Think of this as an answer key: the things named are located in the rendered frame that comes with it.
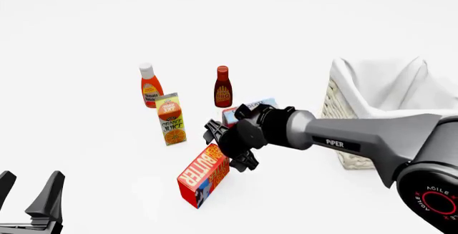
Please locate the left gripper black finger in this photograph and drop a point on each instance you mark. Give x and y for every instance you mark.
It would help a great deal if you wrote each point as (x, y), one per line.
(50, 201)
(5, 184)

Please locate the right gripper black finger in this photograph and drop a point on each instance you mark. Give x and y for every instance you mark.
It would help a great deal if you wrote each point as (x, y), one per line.
(245, 162)
(214, 131)

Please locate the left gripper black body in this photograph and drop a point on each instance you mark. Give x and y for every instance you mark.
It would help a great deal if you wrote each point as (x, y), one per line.
(25, 227)

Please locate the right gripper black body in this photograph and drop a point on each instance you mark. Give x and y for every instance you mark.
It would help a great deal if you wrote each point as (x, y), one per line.
(234, 150)

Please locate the red butter box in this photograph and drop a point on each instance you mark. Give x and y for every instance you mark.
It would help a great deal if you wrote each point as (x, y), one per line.
(195, 173)

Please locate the grey and black right arm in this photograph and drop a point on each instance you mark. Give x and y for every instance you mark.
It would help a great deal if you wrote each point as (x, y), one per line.
(358, 134)

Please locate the white wicker basket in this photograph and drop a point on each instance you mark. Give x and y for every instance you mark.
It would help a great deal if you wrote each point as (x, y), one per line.
(340, 105)

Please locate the white cloth basket liner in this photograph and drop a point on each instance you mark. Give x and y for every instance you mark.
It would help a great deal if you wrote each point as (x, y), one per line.
(386, 89)

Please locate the light blue chocolate box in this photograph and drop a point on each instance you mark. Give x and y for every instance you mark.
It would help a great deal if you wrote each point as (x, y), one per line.
(229, 116)

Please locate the dark red BBQ sauce bottle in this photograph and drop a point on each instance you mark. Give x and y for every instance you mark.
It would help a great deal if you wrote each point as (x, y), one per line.
(223, 91)

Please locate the orange juice carton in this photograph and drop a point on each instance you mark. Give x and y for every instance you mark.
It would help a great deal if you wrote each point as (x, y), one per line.
(171, 126)

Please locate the ketchup bottle with white cap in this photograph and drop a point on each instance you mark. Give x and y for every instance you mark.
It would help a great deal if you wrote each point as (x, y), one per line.
(151, 89)

